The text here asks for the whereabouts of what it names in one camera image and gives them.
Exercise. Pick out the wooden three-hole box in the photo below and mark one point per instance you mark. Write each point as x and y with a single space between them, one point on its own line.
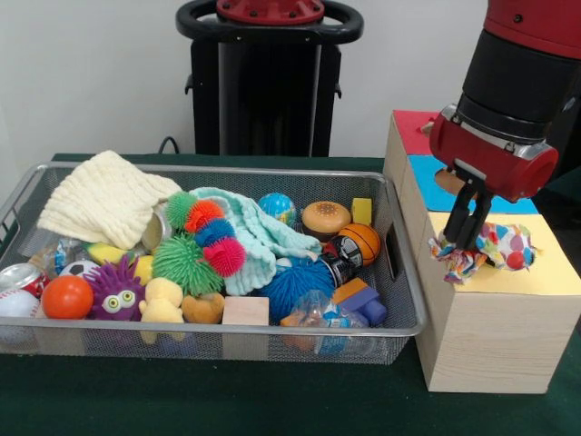
490 345

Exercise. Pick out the orange smooth ball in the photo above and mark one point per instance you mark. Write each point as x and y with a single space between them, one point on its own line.
67 297

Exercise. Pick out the orange toy basketball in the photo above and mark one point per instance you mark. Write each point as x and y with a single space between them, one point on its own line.
363 245

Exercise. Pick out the white baseball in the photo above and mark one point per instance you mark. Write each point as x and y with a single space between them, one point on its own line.
18 303

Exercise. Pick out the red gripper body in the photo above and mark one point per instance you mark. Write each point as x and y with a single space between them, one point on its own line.
504 168

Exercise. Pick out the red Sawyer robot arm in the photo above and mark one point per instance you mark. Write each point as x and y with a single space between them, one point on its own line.
517 68

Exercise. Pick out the blue spiky rubber ball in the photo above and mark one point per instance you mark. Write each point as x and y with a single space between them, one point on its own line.
299 286

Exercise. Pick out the dark green table cloth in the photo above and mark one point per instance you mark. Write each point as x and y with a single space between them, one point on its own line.
567 195
227 399

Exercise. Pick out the colourful triangle print cloth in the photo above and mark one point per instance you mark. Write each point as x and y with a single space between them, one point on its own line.
508 240

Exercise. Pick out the silver mesh bin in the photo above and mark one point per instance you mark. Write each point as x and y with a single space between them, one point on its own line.
113 347

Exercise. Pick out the multicoloured spiky caterpillar toy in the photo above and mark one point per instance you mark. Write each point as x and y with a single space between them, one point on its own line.
206 222

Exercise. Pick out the red robot base mount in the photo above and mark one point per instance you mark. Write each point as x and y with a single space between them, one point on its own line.
272 11

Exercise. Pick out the yellow plush duck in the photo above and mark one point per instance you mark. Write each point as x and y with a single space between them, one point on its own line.
161 302

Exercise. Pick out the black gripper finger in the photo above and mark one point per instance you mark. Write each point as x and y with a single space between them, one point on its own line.
474 227
455 222

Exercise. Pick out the light blue fluffy cloth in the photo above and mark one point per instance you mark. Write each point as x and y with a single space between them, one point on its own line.
258 236

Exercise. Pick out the toy hamburger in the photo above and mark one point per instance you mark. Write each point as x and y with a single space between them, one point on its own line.
324 220

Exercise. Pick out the green spiky rubber ball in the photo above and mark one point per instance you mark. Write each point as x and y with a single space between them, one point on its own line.
179 263

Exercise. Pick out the purple spiky monster toy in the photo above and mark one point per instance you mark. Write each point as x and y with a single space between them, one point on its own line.
115 290

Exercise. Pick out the cream muslin cloth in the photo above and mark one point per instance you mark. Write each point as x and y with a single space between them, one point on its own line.
104 200

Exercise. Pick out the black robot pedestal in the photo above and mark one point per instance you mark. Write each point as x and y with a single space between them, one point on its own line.
268 91

